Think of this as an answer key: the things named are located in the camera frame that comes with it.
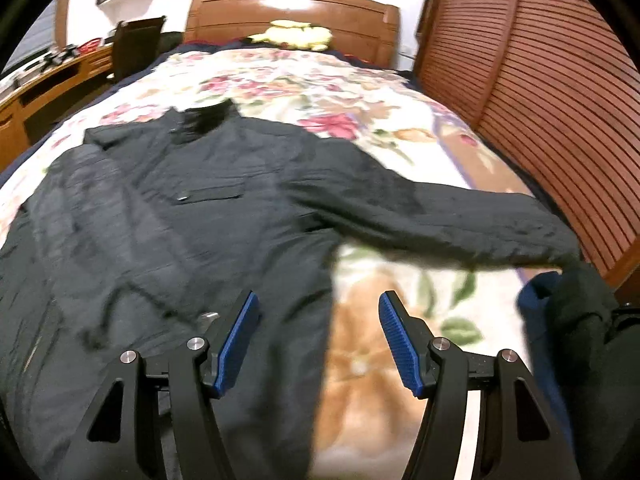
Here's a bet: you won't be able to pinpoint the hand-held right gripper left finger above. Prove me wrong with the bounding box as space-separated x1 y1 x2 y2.
70 290 260 480

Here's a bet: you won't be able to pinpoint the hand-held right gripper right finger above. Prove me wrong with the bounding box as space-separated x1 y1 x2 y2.
378 290 583 480

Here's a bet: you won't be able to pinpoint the dark grey shorts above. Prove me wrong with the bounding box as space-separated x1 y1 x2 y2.
0 100 583 480

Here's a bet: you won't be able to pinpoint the black folded garment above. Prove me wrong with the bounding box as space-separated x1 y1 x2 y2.
547 260 640 480

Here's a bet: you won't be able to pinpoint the floral blanket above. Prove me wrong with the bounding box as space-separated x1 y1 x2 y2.
0 47 576 480

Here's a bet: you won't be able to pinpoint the wooden louvered wardrobe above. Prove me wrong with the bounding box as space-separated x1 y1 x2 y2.
414 0 640 291

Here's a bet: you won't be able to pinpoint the yellow plush toy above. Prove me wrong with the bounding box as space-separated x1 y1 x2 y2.
248 20 333 52

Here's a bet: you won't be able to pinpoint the wooden desk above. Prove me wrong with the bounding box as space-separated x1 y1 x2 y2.
0 42 118 173

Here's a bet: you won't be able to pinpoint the dark wooden chair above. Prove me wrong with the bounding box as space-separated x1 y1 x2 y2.
106 16 167 85

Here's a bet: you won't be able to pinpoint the dark desk clutter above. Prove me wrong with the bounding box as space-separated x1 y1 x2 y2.
30 47 81 68

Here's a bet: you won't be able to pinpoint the wooden bed headboard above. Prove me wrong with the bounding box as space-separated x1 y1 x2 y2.
184 0 402 68

